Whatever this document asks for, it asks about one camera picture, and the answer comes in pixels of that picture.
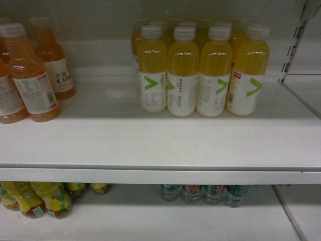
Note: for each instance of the white upper shelf board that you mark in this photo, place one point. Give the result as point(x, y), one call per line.
point(103, 135)

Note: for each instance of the orange juice bottle rear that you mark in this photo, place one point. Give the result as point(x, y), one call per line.
point(53, 56)

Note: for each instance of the yellow tea bottle right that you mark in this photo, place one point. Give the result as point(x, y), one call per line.
point(57, 201)

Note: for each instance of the orange juice bottle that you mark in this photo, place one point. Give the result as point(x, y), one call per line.
point(53, 56)
point(29, 74)

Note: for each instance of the yellow tea bottle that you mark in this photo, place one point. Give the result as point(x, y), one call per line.
point(57, 201)
point(31, 205)

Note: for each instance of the orange juice bottle front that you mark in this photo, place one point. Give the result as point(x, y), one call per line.
point(29, 74)

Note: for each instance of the yellow tea bottle left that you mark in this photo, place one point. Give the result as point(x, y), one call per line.
point(31, 205)

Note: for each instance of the yellow drink bottle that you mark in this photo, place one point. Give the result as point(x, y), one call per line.
point(248, 72)
point(152, 69)
point(182, 74)
point(214, 72)

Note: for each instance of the orange juice bottle left edge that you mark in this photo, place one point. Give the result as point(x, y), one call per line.
point(12, 107)

